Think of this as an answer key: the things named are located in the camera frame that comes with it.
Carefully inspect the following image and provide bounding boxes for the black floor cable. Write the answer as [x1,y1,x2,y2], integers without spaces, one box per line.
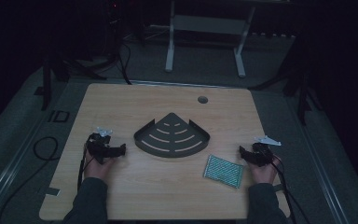
[117,41,134,86]
[0,135,60,224]

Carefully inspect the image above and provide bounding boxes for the dark metal corner shelf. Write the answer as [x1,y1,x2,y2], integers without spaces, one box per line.
[132,112,212,159]

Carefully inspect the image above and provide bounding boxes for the person's right hand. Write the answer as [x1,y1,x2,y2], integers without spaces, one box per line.
[247,154,282,185]

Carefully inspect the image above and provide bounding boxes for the left hand-held gripper cable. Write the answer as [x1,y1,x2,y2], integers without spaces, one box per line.
[76,143,90,191]

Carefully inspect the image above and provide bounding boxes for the black tripod stand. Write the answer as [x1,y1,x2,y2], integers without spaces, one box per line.
[251,31,324,127]
[40,46,108,112]

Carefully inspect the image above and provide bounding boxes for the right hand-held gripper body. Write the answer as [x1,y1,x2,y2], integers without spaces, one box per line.
[251,135,282,168]

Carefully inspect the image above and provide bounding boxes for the hand-held gripper cable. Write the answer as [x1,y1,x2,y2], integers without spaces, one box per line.
[271,154,312,224]
[76,143,90,191]

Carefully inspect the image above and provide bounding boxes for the grey tape strip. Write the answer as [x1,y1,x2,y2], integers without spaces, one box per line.
[44,187,62,197]

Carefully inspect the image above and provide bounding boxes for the person's left hand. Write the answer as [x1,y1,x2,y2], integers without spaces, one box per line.
[83,148,119,185]

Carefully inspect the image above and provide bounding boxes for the white metal desk frame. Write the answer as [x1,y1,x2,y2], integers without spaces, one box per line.
[164,0,257,79]

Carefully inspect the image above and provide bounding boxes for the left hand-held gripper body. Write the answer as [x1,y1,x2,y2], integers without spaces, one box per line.
[86,126,114,165]

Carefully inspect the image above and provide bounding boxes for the right hand-held gripper cable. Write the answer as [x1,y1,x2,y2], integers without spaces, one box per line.
[271,154,312,224]

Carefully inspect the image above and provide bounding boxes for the striped blue cloth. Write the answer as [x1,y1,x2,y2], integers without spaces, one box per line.
[202,154,244,189]

